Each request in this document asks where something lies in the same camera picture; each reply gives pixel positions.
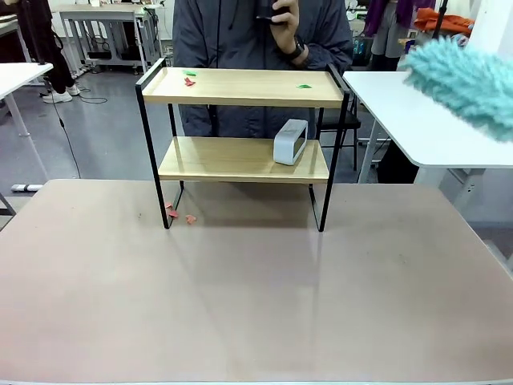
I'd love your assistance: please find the teal chenille duster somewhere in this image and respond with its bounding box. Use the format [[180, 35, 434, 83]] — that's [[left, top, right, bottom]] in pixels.
[[399, 34, 513, 144]]

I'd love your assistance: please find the black wrist watch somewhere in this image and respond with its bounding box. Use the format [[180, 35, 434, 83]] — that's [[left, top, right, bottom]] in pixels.
[[285, 36, 309, 63]]

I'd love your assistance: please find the person in dark grey jacket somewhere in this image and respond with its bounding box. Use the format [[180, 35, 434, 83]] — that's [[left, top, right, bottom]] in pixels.
[[172, 0, 355, 140]]

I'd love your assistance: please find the grey workbench desk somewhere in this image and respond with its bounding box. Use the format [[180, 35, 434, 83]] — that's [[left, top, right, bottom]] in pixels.
[[50, 2, 164, 76]]

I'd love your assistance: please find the bystander in purple top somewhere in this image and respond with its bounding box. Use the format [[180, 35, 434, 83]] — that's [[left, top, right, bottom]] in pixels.
[[363, 0, 437, 72]]

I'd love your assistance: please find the person's left hand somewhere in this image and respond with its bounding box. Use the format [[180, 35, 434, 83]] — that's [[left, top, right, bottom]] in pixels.
[[269, 0, 301, 54]]

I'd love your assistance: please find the black folding chair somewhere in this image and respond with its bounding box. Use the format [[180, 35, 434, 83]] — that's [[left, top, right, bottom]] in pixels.
[[317, 104, 362, 172]]

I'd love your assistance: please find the small white side table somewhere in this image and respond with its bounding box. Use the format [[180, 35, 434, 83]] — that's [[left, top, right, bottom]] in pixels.
[[0, 61, 55, 138]]

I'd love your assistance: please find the white digital clock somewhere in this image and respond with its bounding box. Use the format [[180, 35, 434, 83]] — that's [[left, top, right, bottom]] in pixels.
[[273, 118, 310, 166]]

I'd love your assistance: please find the two-tier wooden black-frame shelf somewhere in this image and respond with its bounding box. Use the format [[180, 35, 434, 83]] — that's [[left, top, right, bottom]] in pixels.
[[135, 57, 352, 233]]

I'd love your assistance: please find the orange cloth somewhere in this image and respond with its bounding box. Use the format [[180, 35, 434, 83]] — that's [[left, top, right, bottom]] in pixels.
[[413, 7, 477, 37]]

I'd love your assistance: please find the large white side table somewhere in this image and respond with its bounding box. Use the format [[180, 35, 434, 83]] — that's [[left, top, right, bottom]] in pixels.
[[342, 70, 513, 184]]

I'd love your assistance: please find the bystander in black clothes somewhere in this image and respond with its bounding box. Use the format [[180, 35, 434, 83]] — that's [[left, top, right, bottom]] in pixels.
[[14, 0, 82, 104]]

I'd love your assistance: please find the person's left forearm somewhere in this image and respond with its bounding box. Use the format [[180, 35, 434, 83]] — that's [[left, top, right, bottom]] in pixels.
[[294, 27, 354, 79]]

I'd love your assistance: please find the black stand pole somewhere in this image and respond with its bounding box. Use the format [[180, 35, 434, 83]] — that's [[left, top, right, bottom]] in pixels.
[[431, 0, 450, 42]]

